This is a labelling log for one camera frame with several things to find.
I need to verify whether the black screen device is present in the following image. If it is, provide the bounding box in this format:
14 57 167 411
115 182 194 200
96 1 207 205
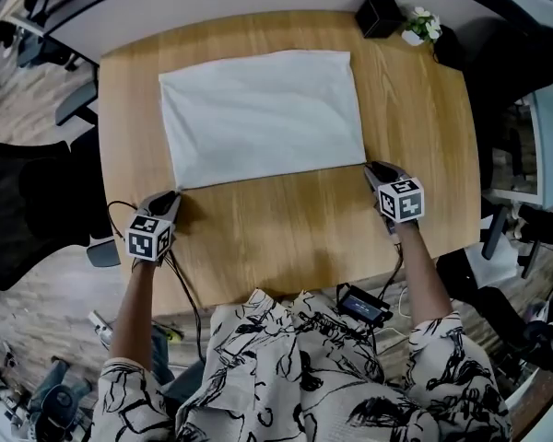
335 285 393 327

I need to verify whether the white t-shirt with lavender sleeves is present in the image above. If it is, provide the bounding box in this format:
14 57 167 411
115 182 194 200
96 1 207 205
158 48 368 191

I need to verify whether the dark grey equipment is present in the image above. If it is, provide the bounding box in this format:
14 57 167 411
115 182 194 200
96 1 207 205
27 361 93 442

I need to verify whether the person's right forearm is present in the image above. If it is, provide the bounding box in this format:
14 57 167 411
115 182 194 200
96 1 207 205
395 221 453 335

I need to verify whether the person's white black-patterned dress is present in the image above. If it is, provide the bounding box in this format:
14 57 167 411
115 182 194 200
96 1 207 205
89 287 512 442

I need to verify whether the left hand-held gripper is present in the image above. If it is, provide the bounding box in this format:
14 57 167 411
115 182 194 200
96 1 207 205
124 190 182 262

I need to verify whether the white potted flower plant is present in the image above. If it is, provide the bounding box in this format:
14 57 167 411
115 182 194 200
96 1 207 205
400 6 442 48

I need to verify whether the person's left forearm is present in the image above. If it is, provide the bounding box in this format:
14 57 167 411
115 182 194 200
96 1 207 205
108 258 160 372

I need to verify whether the black mesh office chair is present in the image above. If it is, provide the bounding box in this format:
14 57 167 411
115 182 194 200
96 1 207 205
0 79 121 293

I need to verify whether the black pen holder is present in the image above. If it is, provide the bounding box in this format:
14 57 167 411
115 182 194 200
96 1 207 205
354 0 406 40

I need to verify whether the light blue desk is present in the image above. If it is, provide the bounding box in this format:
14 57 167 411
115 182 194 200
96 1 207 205
529 87 553 211

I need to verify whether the white cloth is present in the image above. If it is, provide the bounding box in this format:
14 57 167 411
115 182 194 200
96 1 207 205
465 235 520 289

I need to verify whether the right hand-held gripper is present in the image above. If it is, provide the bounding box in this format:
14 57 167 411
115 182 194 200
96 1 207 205
362 160 425 237

